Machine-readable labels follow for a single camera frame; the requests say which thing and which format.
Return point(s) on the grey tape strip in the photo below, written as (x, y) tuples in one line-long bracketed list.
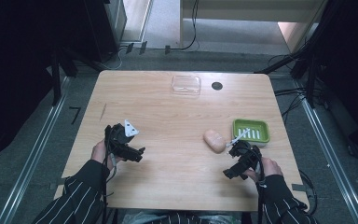
[(298, 187), (56, 184)]

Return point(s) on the clear plastic container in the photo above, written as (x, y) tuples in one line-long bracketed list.
[(186, 84)]

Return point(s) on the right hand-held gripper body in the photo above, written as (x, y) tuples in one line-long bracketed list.
[(245, 154)]

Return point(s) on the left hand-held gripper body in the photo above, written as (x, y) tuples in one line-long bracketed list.
[(120, 137)]

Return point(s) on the black cabinet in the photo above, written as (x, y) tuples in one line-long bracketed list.
[(104, 28)]

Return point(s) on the metal floor rail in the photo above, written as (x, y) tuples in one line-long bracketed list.
[(331, 155), (32, 155)]

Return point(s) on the person's right hand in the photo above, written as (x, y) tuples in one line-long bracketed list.
[(270, 167)]

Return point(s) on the green soap dish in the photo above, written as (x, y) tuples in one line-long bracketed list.
[(251, 132)]

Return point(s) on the white desk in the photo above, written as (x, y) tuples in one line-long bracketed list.
[(248, 11)]

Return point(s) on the black metal stand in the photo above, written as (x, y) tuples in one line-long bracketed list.
[(56, 77), (304, 67)]

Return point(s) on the black round table cap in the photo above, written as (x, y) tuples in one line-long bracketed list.
[(217, 86)]

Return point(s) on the person's left hand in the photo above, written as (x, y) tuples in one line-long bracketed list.
[(99, 152)]

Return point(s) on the peach soap bar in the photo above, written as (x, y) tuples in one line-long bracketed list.
[(214, 141)]

